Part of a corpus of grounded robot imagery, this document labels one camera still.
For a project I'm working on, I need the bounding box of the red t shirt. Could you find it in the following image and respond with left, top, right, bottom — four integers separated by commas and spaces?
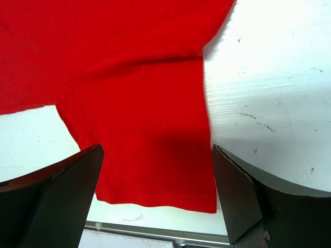
1, 1, 234, 213

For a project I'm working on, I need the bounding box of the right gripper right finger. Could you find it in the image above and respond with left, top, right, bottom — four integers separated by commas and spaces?
212, 145, 330, 247

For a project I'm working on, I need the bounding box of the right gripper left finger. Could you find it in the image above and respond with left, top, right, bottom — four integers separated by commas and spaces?
1, 144, 104, 248

